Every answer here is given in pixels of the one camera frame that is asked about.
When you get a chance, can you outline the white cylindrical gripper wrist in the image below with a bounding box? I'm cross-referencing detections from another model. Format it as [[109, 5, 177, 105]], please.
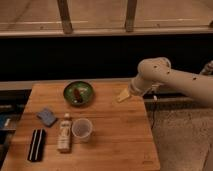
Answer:
[[116, 77, 149, 102]]

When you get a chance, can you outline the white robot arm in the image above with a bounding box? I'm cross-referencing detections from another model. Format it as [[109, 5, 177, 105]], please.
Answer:
[[116, 57, 213, 108]]

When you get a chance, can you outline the translucent ceramic cup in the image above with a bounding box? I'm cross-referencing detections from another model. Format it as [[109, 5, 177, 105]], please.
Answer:
[[72, 118, 93, 143]]

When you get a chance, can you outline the green bowl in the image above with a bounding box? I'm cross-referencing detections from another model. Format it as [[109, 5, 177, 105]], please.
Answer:
[[63, 81, 94, 107]]

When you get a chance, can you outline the brown food in bowl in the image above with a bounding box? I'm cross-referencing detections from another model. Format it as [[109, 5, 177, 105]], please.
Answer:
[[73, 88, 83, 103]]

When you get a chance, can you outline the white bottle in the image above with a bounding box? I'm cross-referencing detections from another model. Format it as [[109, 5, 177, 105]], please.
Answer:
[[57, 113, 72, 153]]

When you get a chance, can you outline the blue sponge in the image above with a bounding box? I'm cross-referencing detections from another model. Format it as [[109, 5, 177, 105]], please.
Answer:
[[36, 108, 57, 127]]

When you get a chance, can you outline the black striped box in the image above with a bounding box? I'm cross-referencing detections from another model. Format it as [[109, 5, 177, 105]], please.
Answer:
[[27, 129, 46, 162]]

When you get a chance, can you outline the blue object at left edge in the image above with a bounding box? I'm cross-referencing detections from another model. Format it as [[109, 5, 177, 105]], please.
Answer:
[[0, 115, 11, 130]]

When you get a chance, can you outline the grey corrugated cable hose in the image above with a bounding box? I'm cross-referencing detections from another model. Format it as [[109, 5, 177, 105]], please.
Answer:
[[199, 60, 213, 76]]

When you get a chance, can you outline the right wooden post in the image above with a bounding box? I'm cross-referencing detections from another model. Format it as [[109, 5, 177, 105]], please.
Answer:
[[124, 0, 137, 32]]

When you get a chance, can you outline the wooden post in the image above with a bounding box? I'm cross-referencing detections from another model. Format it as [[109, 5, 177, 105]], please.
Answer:
[[124, 0, 137, 32], [57, 0, 73, 34]]

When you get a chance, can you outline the left wooden post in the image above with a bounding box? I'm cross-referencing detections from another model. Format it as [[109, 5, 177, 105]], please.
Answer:
[[57, 0, 73, 34]]

